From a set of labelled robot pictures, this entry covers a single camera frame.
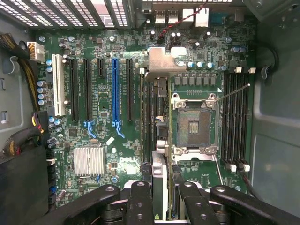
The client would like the metal socket cover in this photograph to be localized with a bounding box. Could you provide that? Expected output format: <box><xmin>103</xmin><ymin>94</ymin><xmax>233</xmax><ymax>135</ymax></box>
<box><xmin>172</xmin><ymin>152</ymin><xmax>224</xmax><ymax>186</ymax></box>

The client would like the green motherboard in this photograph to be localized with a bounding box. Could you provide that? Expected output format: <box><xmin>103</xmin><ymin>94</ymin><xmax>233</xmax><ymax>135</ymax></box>
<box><xmin>35</xmin><ymin>7</ymin><xmax>256</xmax><ymax>207</ymax></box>

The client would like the silver chipset heatsink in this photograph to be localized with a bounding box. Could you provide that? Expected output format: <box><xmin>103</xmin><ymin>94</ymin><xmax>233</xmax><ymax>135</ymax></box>
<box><xmin>73</xmin><ymin>146</ymin><xmax>105</xmax><ymax>177</ymax></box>

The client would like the CPU socket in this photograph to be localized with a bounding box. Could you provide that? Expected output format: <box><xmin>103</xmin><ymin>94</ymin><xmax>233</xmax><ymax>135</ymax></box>
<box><xmin>171</xmin><ymin>92</ymin><xmax>220</xmax><ymax>155</ymax></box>

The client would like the black RAM slot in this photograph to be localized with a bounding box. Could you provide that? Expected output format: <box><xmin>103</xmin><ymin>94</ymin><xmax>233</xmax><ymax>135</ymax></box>
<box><xmin>143</xmin><ymin>79</ymin><xmax>150</xmax><ymax>165</ymax></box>
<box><xmin>241</xmin><ymin>67</ymin><xmax>251</xmax><ymax>172</ymax></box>
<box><xmin>227</xmin><ymin>67</ymin><xmax>237</xmax><ymax>172</ymax></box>
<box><xmin>221</xmin><ymin>71</ymin><xmax>229</xmax><ymax>169</ymax></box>
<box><xmin>150</xmin><ymin>79</ymin><xmax>157</xmax><ymax>153</ymax></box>
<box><xmin>235</xmin><ymin>71</ymin><xmax>243</xmax><ymax>169</ymax></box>

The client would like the black open PC case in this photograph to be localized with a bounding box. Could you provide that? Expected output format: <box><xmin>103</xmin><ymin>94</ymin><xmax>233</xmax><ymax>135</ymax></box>
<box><xmin>0</xmin><ymin>0</ymin><xmax>300</xmax><ymax>225</ymax></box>

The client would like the black plastic shroud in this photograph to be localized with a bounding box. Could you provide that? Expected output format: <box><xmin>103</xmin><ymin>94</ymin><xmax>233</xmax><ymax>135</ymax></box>
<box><xmin>0</xmin><ymin>145</ymin><xmax>50</xmax><ymax>225</ymax></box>

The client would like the blue expansion slot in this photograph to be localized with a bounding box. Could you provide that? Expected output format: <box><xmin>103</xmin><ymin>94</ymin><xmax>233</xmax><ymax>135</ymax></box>
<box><xmin>111</xmin><ymin>58</ymin><xmax>125</xmax><ymax>139</ymax></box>

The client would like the thin locking lever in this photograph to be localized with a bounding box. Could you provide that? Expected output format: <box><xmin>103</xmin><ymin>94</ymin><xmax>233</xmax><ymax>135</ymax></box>
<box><xmin>214</xmin><ymin>83</ymin><xmax>251</xmax><ymax>103</ymax></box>

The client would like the short black expansion slot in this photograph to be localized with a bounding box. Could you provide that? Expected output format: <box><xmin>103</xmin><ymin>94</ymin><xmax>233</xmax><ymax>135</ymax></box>
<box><xmin>97</xmin><ymin>58</ymin><xmax>106</xmax><ymax>78</ymax></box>

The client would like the white expansion slot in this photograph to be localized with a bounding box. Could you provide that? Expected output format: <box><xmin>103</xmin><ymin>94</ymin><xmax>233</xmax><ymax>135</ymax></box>
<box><xmin>52</xmin><ymin>53</ymin><xmax>66</xmax><ymax>117</ymax></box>

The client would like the black looped wire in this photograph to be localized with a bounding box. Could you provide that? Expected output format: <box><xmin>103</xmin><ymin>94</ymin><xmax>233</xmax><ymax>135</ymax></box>
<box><xmin>239</xmin><ymin>169</ymin><xmax>262</xmax><ymax>200</ymax></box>

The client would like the yellow black wire bundle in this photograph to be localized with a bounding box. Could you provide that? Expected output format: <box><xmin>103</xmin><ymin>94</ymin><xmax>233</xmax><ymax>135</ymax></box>
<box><xmin>4</xmin><ymin>112</ymin><xmax>45</xmax><ymax>156</ymax></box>

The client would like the red black twisted wire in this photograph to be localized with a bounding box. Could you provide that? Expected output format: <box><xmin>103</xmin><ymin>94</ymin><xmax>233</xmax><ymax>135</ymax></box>
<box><xmin>157</xmin><ymin>1</ymin><xmax>210</xmax><ymax>40</ymax></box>

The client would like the black sleeved power cable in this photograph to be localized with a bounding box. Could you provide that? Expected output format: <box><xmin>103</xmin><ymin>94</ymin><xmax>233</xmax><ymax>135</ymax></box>
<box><xmin>0</xmin><ymin>32</ymin><xmax>45</xmax><ymax>112</ymax></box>

